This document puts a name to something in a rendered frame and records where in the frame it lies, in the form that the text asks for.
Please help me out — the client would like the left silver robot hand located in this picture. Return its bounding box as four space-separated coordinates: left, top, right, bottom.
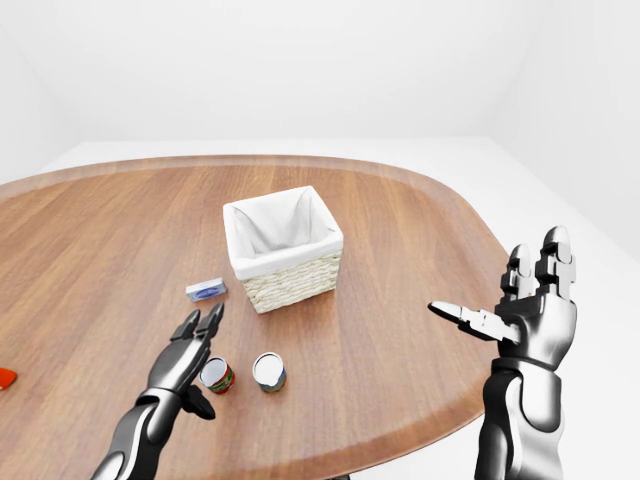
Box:
145 302 226 421

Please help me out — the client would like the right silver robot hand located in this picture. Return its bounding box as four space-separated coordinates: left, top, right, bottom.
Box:
427 225 579 372

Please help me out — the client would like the white lined wicker basket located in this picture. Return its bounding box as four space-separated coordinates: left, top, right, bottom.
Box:
222 185 345 315

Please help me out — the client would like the red green labelled tin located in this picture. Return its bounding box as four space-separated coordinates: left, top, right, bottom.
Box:
198 356 236 395

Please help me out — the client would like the small blue white box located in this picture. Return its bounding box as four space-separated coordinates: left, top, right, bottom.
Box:
185 276 229 304

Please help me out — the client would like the blue yellow labelled tin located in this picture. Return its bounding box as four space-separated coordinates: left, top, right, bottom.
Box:
251 351 287 394

